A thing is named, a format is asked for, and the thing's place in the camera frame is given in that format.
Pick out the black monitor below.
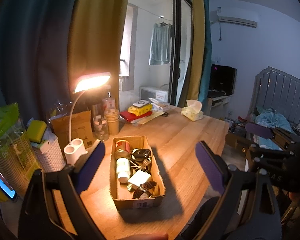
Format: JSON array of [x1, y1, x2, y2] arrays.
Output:
[[209, 64, 237, 96]]

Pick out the teal curtain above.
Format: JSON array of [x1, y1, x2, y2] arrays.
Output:
[[199, 0, 213, 104]]

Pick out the cardboard box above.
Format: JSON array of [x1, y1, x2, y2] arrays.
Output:
[[109, 135, 166, 210]]

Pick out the wide yellow curtain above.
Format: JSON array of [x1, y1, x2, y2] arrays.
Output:
[[67, 0, 132, 115]]

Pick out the bagged paper cups green label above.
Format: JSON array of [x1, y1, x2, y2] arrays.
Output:
[[0, 102, 42, 198]]

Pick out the white monitor stand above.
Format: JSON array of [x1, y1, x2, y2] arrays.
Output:
[[207, 91, 230, 118]]

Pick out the metal tin can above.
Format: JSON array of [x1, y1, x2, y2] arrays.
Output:
[[114, 140, 131, 159]]

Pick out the dark blue curtain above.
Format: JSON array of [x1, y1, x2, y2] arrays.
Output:
[[0, 0, 88, 120]]

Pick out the grey padded headboard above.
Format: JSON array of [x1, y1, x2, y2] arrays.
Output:
[[247, 66, 300, 135]]

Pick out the hanging light green garment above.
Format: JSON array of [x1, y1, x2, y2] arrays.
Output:
[[149, 22, 172, 65]]

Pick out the dark wristwatch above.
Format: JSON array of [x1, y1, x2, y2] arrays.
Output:
[[132, 181, 157, 199]]

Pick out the clear glass jar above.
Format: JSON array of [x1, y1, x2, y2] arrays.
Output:
[[93, 115, 110, 141]]

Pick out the steel thermos cup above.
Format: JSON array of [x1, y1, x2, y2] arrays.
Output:
[[91, 104, 102, 120]]

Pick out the black car key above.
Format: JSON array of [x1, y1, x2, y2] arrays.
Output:
[[131, 149, 151, 162]]

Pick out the black sliding door frame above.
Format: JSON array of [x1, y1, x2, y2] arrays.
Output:
[[169, 0, 193, 107]]

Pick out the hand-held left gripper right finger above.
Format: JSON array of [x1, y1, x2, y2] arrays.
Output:
[[195, 140, 283, 240]]

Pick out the stack of brown paper cups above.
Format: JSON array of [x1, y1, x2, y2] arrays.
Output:
[[104, 109, 120, 135]]

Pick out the yellow packet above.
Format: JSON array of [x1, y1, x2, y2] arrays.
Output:
[[127, 104, 152, 117]]

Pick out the white microwave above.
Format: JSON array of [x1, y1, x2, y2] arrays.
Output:
[[139, 86, 169, 102]]

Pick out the white charger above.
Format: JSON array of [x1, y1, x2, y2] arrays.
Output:
[[127, 170, 152, 187]]

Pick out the person's left hand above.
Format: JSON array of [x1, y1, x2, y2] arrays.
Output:
[[120, 233, 169, 240]]

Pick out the red book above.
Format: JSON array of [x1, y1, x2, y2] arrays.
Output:
[[119, 110, 153, 123]]

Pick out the brown lamp carton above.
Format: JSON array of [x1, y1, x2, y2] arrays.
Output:
[[51, 110, 95, 148]]

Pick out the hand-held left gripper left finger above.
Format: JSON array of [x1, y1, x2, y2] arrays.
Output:
[[18, 139, 107, 240]]

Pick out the person's leg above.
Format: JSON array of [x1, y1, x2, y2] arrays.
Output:
[[187, 196, 230, 240]]

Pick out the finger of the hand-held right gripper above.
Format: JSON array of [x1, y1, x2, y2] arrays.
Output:
[[226, 132, 253, 156], [245, 121, 300, 150]]

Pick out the white round-dial device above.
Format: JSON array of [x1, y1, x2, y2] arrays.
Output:
[[132, 100, 150, 108]]

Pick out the white air conditioner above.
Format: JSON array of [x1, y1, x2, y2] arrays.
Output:
[[210, 10, 257, 28]]

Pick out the clear plastic bottle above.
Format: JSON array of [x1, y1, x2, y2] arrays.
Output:
[[102, 90, 116, 113]]

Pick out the white pill bottle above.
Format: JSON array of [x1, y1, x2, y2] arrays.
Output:
[[116, 158, 131, 183]]

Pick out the tissue pack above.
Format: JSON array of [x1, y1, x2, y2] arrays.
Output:
[[181, 99, 204, 122]]

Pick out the phone with lit screen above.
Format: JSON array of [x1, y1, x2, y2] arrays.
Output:
[[0, 157, 18, 202]]

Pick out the light blue blanket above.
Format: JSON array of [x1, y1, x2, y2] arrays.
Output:
[[255, 109, 293, 148]]

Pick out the narrow yellow curtain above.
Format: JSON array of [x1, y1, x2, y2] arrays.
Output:
[[184, 0, 207, 105]]

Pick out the white woven plastic basket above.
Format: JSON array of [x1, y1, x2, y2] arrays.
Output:
[[31, 136, 67, 172]]

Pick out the white gooseneck desk lamp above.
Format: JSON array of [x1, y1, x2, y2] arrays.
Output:
[[63, 72, 112, 165]]

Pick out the yellow green sponge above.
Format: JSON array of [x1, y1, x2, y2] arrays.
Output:
[[26, 120, 47, 143]]

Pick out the small white boxes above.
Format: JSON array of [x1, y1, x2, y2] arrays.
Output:
[[150, 98, 170, 111]]

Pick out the beige paper folder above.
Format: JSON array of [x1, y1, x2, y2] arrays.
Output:
[[137, 111, 165, 127]]

